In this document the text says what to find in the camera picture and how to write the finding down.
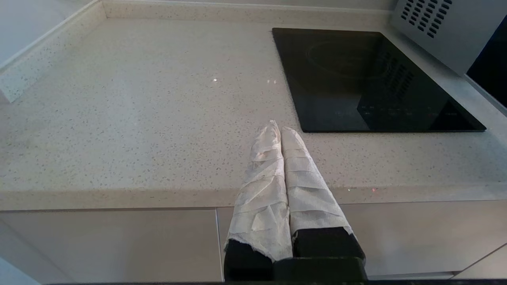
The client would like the black glass induction cooktop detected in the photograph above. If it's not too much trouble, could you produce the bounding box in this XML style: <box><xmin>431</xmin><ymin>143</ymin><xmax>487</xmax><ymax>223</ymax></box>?
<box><xmin>271</xmin><ymin>27</ymin><xmax>487</xmax><ymax>133</ymax></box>

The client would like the black silver microwave oven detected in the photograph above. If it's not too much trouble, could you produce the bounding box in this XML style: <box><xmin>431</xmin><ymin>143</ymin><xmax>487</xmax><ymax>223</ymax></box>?
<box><xmin>390</xmin><ymin>0</ymin><xmax>507</xmax><ymax>77</ymax></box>

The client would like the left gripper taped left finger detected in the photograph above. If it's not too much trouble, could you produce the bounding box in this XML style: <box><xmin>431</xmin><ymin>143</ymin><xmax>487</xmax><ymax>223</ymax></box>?
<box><xmin>223</xmin><ymin>120</ymin><xmax>294</xmax><ymax>281</ymax></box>

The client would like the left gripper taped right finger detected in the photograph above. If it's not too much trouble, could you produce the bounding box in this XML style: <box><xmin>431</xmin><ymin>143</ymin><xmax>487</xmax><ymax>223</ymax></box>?
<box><xmin>280</xmin><ymin>126</ymin><xmax>366</xmax><ymax>266</ymax></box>

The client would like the beige cabinet front panel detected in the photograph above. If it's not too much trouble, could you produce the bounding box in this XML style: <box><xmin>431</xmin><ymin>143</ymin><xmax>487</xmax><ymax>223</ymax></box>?
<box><xmin>0</xmin><ymin>209</ymin><xmax>223</xmax><ymax>284</ymax></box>
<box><xmin>217</xmin><ymin>199</ymin><xmax>507</xmax><ymax>277</ymax></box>

